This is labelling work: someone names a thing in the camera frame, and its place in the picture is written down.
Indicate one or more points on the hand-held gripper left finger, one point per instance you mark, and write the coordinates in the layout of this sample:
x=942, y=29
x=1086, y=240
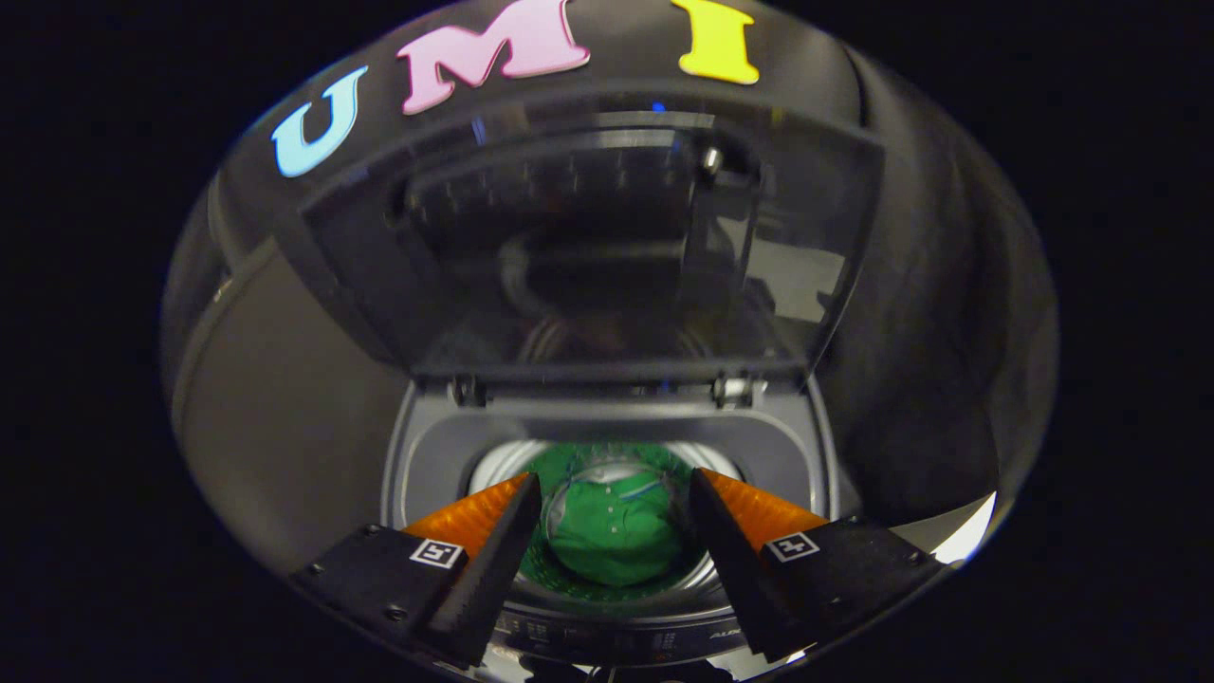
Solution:
x=493, y=569

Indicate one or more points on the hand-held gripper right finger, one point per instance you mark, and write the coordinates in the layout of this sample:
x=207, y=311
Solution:
x=740, y=569

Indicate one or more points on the green polo shirt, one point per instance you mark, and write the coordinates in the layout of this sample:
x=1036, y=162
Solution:
x=616, y=541

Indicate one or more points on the dark glass washing machine lid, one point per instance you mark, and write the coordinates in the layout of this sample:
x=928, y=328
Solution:
x=588, y=256

